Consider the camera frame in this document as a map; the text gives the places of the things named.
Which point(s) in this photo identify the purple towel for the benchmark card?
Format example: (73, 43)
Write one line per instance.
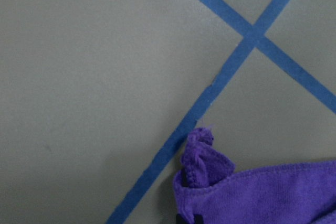
(208, 190)

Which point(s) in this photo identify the brown table cover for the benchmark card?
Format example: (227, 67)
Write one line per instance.
(92, 89)

